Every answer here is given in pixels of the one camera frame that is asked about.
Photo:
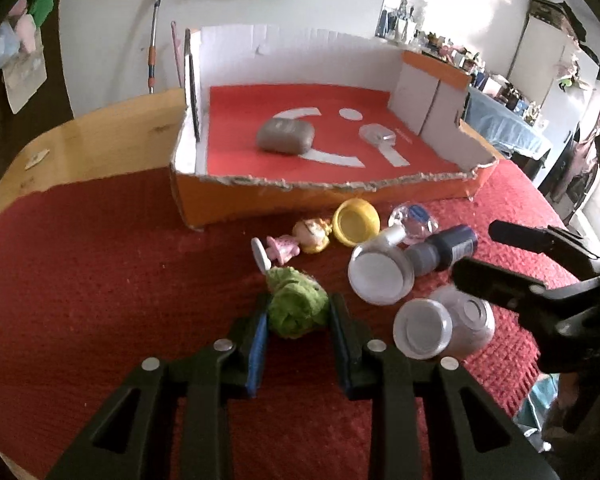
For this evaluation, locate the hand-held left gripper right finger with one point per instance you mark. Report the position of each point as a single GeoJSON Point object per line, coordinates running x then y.
{"type": "Point", "coordinates": [341, 347]}

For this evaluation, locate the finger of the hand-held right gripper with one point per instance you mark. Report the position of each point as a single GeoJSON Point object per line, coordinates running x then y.
{"type": "Point", "coordinates": [515, 236]}
{"type": "Point", "coordinates": [485, 277]}

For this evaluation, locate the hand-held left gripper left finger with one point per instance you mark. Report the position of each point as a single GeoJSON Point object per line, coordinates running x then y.
{"type": "Point", "coordinates": [257, 347]}

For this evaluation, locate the dark blue bottle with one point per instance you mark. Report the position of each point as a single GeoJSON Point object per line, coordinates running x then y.
{"type": "Point", "coordinates": [447, 247]}

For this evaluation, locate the white plastic jar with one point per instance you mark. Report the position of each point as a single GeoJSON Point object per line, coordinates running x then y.
{"type": "Point", "coordinates": [460, 320]}

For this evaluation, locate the green crocheted cloth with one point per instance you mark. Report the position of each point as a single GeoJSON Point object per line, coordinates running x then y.
{"type": "Point", "coordinates": [295, 305]}

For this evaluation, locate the orange and white cardboard box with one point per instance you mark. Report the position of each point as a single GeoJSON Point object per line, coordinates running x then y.
{"type": "Point", "coordinates": [330, 102]}

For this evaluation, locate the pink doll figure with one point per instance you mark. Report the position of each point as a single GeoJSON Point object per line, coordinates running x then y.
{"type": "Point", "coordinates": [282, 249]}

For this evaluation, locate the blue plastic sheet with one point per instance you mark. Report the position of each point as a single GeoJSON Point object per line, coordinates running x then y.
{"type": "Point", "coordinates": [537, 402]}

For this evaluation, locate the blue cloth covered table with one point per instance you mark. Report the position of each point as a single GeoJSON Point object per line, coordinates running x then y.
{"type": "Point", "coordinates": [505, 125]}

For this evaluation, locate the yellow plastic cup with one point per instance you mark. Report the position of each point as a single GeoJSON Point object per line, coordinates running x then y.
{"type": "Point", "coordinates": [352, 222]}

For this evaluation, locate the red tablecloth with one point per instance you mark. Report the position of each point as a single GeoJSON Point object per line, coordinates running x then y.
{"type": "Point", "coordinates": [105, 270]}

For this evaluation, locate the clear plastic cup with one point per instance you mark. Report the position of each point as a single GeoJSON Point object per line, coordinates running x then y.
{"type": "Point", "coordinates": [375, 134]}

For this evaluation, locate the white wardrobe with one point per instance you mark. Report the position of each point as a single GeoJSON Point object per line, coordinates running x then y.
{"type": "Point", "coordinates": [540, 55]}

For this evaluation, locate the row of small bottles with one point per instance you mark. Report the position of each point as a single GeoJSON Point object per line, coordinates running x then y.
{"type": "Point", "coordinates": [410, 22]}

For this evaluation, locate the small paper tag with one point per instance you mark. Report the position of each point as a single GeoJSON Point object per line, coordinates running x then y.
{"type": "Point", "coordinates": [36, 158]}

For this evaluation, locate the thin pink stick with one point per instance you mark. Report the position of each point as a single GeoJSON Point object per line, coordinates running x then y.
{"type": "Point", "coordinates": [176, 55]}

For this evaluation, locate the white paper sheet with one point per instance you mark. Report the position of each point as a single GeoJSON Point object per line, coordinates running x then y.
{"type": "Point", "coordinates": [25, 82]}

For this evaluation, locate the pink plush toy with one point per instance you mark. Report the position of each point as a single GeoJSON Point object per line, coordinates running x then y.
{"type": "Point", "coordinates": [25, 30]}

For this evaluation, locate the green plush toy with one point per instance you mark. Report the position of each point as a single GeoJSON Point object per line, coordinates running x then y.
{"type": "Point", "coordinates": [42, 5]}

